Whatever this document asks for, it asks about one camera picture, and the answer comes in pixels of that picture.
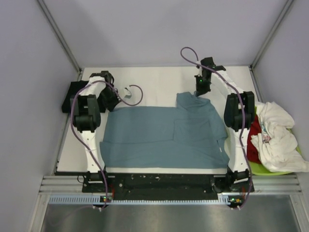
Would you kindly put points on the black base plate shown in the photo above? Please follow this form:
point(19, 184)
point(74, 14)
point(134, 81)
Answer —
point(139, 186)

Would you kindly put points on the red t-shirt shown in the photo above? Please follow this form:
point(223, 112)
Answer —
point(252, 152)

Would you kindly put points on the left aluminium frame post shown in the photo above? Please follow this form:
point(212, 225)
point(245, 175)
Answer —
point(58, 34)

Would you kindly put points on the white t-shirt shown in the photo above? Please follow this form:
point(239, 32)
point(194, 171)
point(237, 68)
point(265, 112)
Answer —
point(275, 135)

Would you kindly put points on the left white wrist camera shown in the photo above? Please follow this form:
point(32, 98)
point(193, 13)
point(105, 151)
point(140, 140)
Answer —
point(125, 93)

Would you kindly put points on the blue t-shirt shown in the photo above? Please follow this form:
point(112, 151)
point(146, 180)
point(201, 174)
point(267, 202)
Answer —
point(190, 135)

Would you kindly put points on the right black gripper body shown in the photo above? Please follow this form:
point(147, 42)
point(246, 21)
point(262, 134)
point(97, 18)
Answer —
point(202, 86)

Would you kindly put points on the folded black t-shirt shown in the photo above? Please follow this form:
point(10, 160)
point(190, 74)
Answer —
point(73, 89)

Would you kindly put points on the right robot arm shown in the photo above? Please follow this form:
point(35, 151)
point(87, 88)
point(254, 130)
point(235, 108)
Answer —
point(239, 114)

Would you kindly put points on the green plastic basket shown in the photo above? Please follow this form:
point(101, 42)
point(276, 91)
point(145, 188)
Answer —
point(270, 166)

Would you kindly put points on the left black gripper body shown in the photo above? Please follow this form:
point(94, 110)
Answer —
point(109, 97)

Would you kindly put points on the grey slotted cable duct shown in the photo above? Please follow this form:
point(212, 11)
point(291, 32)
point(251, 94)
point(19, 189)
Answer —
point(100, 200)

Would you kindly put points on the aluminium front rail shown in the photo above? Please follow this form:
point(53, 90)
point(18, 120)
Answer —
point(263, 185)

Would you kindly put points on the aluminium frame post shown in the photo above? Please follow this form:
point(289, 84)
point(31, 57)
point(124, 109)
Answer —
point(58, 34)
point(267, 41)

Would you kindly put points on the right aluminium frame post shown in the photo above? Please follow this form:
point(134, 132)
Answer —
point(267, 41)

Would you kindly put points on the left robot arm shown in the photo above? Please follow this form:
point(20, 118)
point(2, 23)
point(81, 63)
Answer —
point(85, 101)

